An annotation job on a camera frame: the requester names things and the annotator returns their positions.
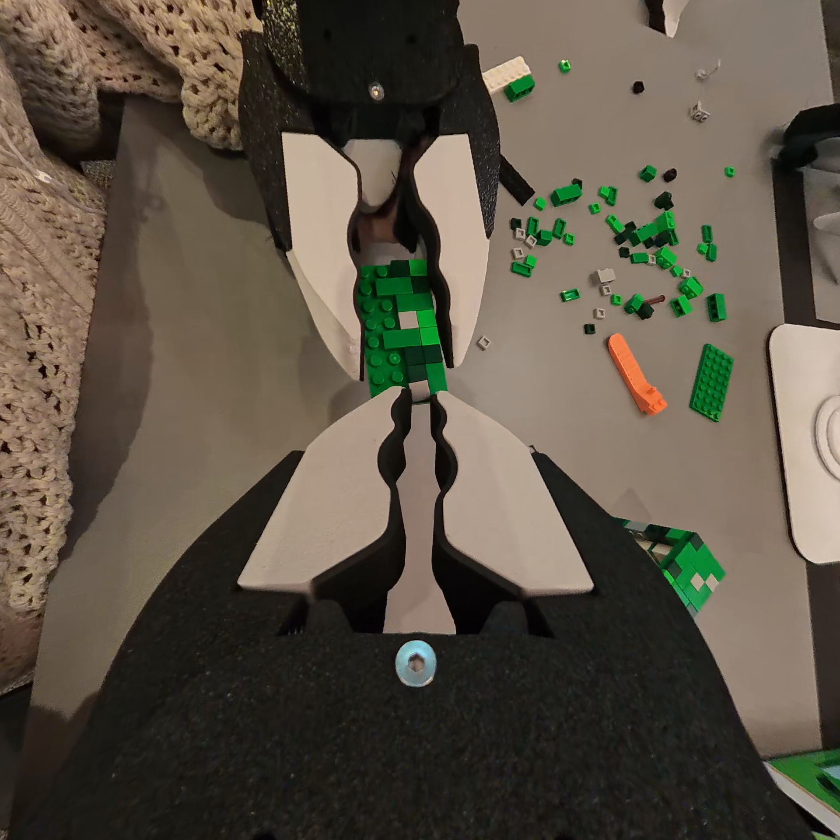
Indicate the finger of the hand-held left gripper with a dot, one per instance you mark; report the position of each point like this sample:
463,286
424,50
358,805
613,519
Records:
459,229
315,229

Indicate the small grey lego clip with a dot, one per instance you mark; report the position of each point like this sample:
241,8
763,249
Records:
699,112
709,70

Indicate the small green lego model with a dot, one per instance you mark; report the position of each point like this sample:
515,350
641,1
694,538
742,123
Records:
689,571

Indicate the white book stand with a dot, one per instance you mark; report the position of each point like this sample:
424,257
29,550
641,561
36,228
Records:
807,446

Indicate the white wavy plastic part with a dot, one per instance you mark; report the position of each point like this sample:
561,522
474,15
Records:
673,16

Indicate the green lego box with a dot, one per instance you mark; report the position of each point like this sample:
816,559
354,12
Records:
807,794

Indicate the white lego plate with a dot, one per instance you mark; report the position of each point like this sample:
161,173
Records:
502,73

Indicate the black lego plate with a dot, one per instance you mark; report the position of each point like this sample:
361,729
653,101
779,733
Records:
518,180

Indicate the small light grey lego tile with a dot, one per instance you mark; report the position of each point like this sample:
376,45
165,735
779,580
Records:
421,393

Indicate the green lego brick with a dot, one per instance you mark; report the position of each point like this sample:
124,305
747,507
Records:
520,89

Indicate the pile of small lego pieces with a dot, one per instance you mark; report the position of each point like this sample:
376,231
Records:
656,233

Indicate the green lego baseplate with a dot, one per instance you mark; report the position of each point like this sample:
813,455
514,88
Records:
394,315

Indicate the narrow green lego plate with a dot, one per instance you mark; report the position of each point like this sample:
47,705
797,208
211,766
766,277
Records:
712,384

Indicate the light grey lego brick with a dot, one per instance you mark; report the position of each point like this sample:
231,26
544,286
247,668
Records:
606,276

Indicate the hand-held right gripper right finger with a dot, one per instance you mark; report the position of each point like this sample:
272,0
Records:
512,518

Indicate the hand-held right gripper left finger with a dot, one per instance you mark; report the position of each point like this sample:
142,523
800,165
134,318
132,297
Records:
321,512

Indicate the person's left forearm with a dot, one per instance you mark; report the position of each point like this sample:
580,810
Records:
164,59

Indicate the person's left hand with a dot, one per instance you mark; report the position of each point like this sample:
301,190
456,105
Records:
384,224

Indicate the orange brick separator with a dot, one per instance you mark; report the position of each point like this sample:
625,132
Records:
633,374

